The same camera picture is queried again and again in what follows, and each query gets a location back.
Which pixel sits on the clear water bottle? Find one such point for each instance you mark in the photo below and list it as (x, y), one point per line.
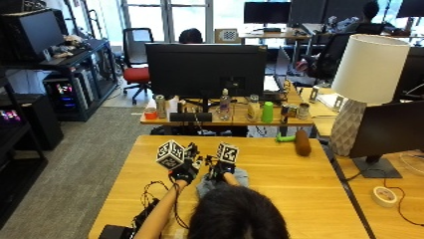
(225, 104)

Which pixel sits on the white tape roll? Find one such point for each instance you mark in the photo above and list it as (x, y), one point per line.
(385, 196)

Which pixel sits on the checkerboard marker box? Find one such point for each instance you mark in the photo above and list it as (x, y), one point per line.
(228, 35)

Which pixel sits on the small dark jar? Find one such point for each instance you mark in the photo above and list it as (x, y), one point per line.
(287, 113)

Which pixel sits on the wooden desk with bottles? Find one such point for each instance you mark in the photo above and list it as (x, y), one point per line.
(235, 114)

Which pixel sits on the glass jar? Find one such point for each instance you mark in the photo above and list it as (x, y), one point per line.
(253, 108)

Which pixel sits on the black background monitor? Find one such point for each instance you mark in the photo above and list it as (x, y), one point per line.
(411, 8)
(268, 12)
(308, 11)

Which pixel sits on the black monitor on shelf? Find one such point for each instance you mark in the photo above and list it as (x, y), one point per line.
(34, 35)

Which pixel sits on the white table lamp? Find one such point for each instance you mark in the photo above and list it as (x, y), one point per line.
(369, 71)

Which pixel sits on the red office chair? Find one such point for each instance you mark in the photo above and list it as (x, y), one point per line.
(136, 71)

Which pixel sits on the black box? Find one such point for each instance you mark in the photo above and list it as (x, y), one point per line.
(115, 232)

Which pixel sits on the person's left hand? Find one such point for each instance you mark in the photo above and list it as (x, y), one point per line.
(188, 172)

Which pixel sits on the white container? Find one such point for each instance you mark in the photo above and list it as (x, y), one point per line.
(172, 105)

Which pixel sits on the white marker cube left glove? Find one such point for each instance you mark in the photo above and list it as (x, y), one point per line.
(171, 154)

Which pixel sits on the white laptop stand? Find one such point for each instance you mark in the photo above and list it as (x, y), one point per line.
(330, 99)

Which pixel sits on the large black monitor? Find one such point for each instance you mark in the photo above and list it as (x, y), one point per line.
(205, 69)

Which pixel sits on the black shelf desk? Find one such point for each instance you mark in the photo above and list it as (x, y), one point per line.
(85, 66)

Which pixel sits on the person's right hand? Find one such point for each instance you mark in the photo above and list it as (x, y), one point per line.
(221, 171)

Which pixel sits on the black flat device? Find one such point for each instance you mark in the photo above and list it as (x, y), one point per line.
(191, 117)

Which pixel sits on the black office chair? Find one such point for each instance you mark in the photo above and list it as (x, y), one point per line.
(329, 59)

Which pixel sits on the green cup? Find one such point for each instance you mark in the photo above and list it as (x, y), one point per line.
(268, 112)

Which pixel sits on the computer tower with coloured lights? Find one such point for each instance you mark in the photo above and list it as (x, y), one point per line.
(67, 94)

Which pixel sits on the grey cloth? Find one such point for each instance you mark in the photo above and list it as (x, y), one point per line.
(243, 176)

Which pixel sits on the black cabinet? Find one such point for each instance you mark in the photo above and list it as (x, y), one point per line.
(42, 119)

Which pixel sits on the white marker cube right glove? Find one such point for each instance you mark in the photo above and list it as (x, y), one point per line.
(228, 153)

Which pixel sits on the black monitor with square stand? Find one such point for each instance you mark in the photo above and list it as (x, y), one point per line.
(389, 131)

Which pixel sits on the white marker cube glove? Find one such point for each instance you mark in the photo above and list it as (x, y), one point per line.
(228, 153)
(171, 154)

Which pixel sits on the orange cup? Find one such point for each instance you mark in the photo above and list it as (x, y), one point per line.
(151, 114)

